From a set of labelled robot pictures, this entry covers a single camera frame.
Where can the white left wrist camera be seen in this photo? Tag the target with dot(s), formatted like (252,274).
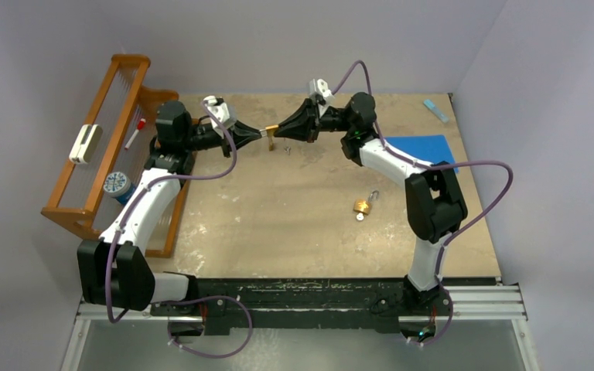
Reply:
(225,115)

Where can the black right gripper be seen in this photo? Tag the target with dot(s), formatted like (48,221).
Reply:
(302,125)

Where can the red capped marker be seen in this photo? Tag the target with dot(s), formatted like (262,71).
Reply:
(139,127)

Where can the light blue marker pen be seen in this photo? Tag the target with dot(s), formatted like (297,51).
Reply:
(436,111)

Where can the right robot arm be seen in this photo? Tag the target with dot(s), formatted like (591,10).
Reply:
(435,206)

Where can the white stapler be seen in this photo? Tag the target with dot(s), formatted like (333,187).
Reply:
(86,143)

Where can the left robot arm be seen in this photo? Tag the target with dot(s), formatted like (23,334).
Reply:
(113,269)

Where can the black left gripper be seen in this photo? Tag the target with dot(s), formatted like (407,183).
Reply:
(242,134)

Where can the orange wooden rack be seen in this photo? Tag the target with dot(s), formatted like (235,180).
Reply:
(78,203)

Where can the blue white tape roll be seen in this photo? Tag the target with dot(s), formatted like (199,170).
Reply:
(119,186)

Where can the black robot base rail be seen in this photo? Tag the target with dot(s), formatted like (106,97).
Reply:
(384,304)

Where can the blue folder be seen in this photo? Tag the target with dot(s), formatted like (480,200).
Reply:
(430,148)

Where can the brass padlock with key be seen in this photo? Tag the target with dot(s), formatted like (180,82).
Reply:
(362,207)
(269,133)

